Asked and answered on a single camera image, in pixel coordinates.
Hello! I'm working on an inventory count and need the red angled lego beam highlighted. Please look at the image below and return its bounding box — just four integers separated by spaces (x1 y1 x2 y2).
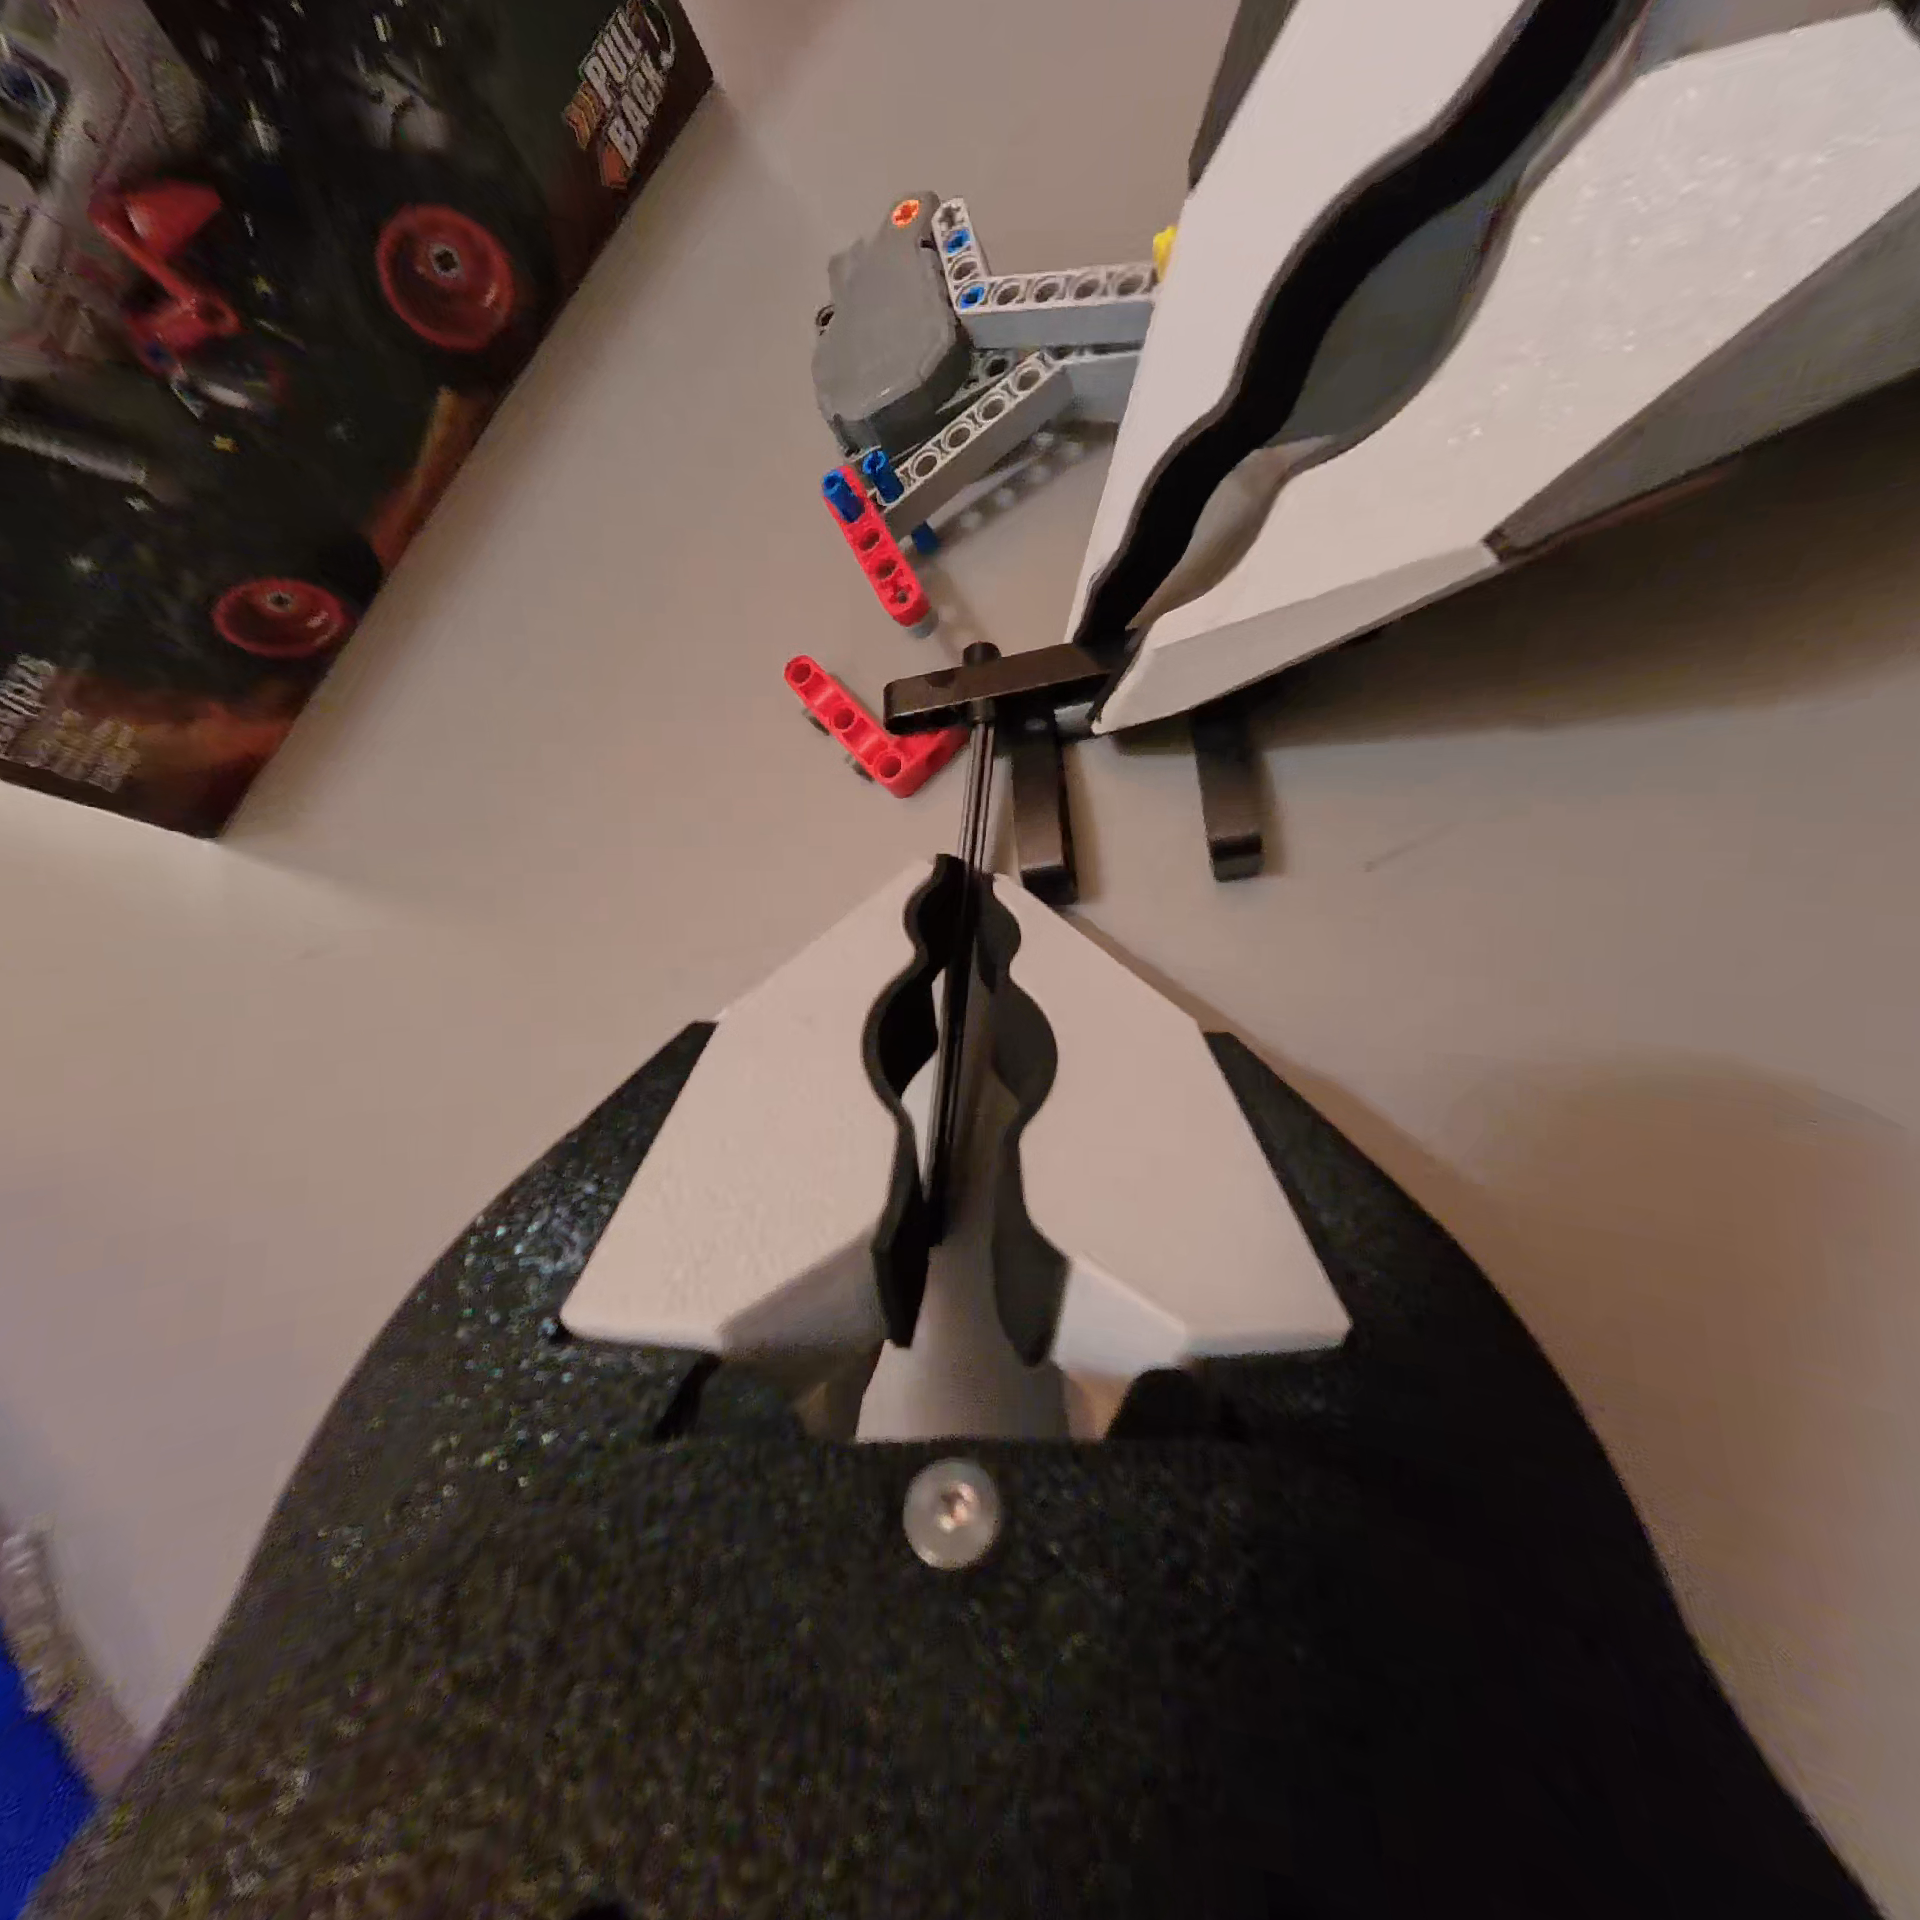
784 654 969 800

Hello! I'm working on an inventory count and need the straight light grey lego beam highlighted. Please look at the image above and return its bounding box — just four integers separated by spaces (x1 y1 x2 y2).
888 352 1078 522

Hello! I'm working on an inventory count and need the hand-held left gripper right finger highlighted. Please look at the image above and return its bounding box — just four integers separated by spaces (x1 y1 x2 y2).
981 873 1353 1440

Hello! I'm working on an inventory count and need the dark grey lego motor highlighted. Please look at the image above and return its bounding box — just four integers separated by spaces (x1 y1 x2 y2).
810 190 994 457

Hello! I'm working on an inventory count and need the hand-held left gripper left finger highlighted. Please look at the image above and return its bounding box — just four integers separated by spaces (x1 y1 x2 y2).
562 854 969 1440

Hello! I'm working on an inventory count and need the thin black lego axle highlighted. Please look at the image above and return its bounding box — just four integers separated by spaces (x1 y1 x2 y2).
917 642 1004 1256

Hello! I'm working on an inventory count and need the blue container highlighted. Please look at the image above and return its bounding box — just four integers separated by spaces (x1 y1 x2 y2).
0 1628 94 1886

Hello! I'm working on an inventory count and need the black lego beam with pin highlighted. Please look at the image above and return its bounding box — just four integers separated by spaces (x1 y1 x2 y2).
884 642 1116 741

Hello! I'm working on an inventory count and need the dark truck printed cardboard box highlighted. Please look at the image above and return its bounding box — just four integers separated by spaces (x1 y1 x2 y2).
0 0 714 841

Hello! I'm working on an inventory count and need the red straight lego beam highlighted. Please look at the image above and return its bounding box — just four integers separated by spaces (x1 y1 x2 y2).
822 464 936 621

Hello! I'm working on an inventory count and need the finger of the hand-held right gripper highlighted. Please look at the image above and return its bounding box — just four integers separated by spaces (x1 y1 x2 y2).
1069 0 1639 654
1090 0 1920 737

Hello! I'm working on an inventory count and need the bent light grey lego beam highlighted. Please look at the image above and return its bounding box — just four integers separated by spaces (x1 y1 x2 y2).
931 194 1159 350

